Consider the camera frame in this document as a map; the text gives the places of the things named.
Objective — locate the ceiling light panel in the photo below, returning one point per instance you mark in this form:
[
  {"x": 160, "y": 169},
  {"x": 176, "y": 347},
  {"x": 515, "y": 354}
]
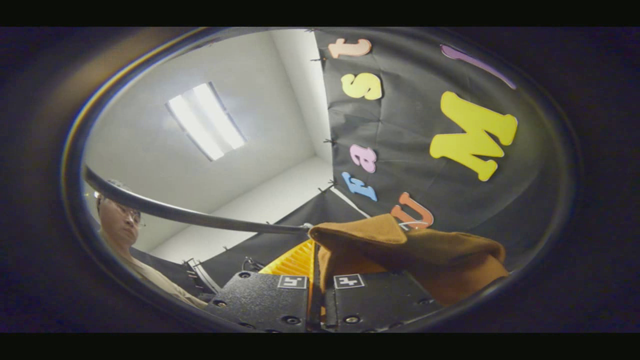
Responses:
[{"x": 205, "y": 120}]

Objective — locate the person's head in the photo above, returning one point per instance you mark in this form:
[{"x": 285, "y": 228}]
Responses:
[{"x": 120, "y": 220}]

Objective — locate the black backdrop cloth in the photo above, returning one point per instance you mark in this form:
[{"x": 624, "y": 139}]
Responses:
[{"x": 410, "y": 125}]

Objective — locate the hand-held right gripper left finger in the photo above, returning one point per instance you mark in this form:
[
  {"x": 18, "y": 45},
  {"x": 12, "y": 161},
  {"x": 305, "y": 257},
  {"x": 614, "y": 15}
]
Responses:
[{"x": 260, "y": 300}]

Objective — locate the brown shirt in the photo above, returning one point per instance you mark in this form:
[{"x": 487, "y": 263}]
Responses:
[{"x": 440, "y": 255}]

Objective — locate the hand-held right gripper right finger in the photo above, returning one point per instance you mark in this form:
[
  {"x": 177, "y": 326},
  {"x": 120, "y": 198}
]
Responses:
[{"x": 380, "y": 300}]

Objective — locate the black clothes rack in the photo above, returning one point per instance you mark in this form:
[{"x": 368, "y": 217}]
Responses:
[{"x": 200, "y": 217}]

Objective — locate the person's torso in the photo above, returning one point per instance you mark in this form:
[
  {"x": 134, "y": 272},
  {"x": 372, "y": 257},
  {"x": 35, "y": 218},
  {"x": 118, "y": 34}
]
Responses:
[{"x": 160, "y": 282}]

